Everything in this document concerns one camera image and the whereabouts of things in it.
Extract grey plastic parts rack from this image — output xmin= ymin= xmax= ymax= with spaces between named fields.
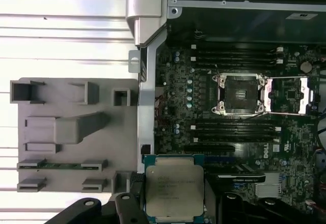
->
xmin=9 ymin=77 xmax=140 ymax=193

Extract green motherboard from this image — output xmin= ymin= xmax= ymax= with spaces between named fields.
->
xmin=155 ymin=38 xmax=326 ymax=209

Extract silver CPU green edge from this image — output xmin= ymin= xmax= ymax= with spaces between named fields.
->
xmin=142 ymin=154 xmax=206 ymax=223

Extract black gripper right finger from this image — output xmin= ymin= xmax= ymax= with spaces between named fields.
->
xmin=204 ymin=180 xmax=316 ymax=224

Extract black graphics card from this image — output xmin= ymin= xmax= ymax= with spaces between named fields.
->
xmin=203 ymin=162 xmax=267 ymax=185

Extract round coin battery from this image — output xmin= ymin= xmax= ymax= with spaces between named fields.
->
xmin=300 ymin=60 xmax=313 ymax=73

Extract silver chipset heatsink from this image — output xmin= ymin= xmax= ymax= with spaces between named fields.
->
xmin=254 ymin=172 xmax=282 ymax=198

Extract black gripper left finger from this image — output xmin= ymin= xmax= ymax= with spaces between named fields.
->
xmin=48 ymin=172 xmax=148 ymax=224

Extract RAM slot white clips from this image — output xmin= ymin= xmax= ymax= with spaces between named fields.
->
xmin=191 ymin=44 xmax=283 ymax=52
xmin=191 ymin=124 xmax=282 ymax=132
xmin=191 ymin=55 xmax=285 ymax=64
xmin=191 ymin=135 xmax=282 ymax=144

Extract open black PC case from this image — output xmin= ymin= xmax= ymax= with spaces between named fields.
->
xmin=126 ymin=0 xmax=326 ymax=224

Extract blue expansion slot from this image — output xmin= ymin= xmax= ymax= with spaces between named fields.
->
xmin=203 ymin=156 xmax=236 ymax=163

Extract CPU socket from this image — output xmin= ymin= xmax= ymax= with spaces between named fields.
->
xmin=211 ymin=71 xmax=267 ymax=117

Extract metal socket cover frame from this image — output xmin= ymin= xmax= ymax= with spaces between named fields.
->
xmin=264 ymin=76 xmax=314 ymax=117

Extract RAM slot black clips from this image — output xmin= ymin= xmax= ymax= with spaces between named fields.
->
xmin=191 ymin=61 xmax=285 ymax=69
xmin=191 ymin=129 xmax=282 ymax=137
xmin=191 ymin=50 xmax=283 ymax=58
xmin=191 ymin=118 xmax=281 ymax=126

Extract black expansion slot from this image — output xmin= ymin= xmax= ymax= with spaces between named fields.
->
xmin=183 ymin=143 xmax=236 ymax=154

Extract thin wire locking lever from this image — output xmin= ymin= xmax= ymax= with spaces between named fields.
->
xmin=213 ymin=63 xmax=224 ymax=77

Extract green RAM stick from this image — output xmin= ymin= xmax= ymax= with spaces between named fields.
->
xmin=17 ymin=161 xmax=107 ymax=171

